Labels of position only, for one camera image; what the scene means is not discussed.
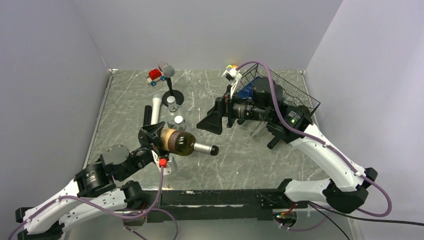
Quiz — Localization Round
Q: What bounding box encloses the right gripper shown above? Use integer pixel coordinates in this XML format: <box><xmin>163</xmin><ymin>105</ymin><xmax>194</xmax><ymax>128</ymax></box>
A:
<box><xmin>196</xmin><ymin>84</ymin><xmax>272</xmax><ymax>135</ymax></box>

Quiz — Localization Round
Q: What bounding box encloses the clear round bottle front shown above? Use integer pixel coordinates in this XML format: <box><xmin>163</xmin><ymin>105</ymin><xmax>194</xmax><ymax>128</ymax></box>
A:
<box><xmin>173</xmin><ymin>115</ymin><xmax>188</xmax><ymax>131</ymax></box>

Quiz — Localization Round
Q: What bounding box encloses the clear round bottle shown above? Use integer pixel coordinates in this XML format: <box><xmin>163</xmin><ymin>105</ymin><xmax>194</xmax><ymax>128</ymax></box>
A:
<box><xmin>164</xmin><ymin>96</ymin><xmax>185</xmax><ymax>128</ymax></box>
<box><xmin>173</xmin><ymin>115</ymin><xmax>188</xmax><ymax>131</ymax></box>

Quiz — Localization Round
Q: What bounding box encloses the dark wine bottle silver neck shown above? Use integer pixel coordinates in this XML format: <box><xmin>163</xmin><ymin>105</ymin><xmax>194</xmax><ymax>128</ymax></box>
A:
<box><xmin>159</xmin><ymin>128</ymin><xmax>220</xmax><ymax>156</ymax></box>

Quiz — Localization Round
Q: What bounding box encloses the clear glass bottle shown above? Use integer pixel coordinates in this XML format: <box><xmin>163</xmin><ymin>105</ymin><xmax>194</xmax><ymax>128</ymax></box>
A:
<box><xmin>249</xmin><ymin>121</ymin><xmax>266</xmax><ymax>139</ymax></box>

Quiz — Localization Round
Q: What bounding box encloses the blue square glass bottle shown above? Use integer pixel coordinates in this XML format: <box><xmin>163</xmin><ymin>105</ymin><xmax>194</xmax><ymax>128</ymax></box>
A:
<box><xmin>236</xmin><ymin>76</ymin><xmax>261</xmax><ymax>99</ymax></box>

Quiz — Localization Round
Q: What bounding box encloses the dark green wine bottle front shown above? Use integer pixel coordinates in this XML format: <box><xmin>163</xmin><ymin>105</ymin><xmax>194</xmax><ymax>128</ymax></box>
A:
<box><xmin>266</xmin><ymin>104</ymin><xmax>313</xmax><ymax>150</ymax></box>

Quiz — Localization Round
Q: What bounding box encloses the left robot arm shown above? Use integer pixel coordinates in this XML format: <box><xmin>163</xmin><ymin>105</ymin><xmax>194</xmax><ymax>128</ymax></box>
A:
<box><xmin>8</xmin><ymin>121</ymin><xmax>169</xmax><ymax>240</ymax></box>

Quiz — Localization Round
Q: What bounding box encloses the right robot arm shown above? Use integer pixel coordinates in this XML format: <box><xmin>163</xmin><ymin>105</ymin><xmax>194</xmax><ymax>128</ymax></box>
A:
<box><xmin>196</xmin><ymin>77</ymin><xmax>378</xmax><ymax>214</ymax></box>

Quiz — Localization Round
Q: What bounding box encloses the black white handheld microphone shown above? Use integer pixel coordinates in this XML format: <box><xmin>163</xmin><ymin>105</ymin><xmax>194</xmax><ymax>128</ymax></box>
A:
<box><xmin>143</xmin><ymin>94</ymin><xmax>162</xmax><ymax>126</ymax></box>

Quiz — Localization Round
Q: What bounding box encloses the yellow green toy block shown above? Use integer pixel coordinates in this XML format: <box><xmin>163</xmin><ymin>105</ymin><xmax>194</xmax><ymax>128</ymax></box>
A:
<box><xmin>225</xmin><ymin>64</ymin><xmax>238</xmax><ymax>71</ymax></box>

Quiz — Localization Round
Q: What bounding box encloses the red toy block car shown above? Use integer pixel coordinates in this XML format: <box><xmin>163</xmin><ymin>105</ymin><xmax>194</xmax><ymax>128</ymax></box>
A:
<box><xmin>146</xmin><ymin>68</ymin><xmax>165</xmax><ymax>86</ymax></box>

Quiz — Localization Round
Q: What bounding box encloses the glitter microphone on stand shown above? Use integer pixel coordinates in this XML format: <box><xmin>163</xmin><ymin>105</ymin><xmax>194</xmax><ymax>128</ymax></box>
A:
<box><xmin>158</xmin><ymin>61</ymin><xmax>175</xmax><ymax>78</ymax></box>

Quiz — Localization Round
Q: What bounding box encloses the black base bar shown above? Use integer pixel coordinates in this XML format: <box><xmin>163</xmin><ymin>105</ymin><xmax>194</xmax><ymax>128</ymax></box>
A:
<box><xmin>156</xmin><ymin>188</ymin><xmax>294</xmax><ymax>221</ymax></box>

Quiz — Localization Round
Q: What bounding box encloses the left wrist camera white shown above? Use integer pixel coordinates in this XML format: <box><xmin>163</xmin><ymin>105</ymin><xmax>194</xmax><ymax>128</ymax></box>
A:
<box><xmin>151</xmin><ymin>150</ymin><xmax>177</xmax><ymax>176</ymax></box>

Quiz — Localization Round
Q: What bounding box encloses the black wire wine rack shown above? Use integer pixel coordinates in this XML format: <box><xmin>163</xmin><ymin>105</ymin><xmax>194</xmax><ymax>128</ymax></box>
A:
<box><xmin>234</xmin><ymin>63</ymin><xmax>321</xmax><ymax>116</ymax></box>

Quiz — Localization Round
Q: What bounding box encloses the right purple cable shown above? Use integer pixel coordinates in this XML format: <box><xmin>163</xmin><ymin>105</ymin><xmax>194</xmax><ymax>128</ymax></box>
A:
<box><xmin>236</xmin><ymin>60</ymin><xmax>393</xmax><ymax>233</ymax></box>

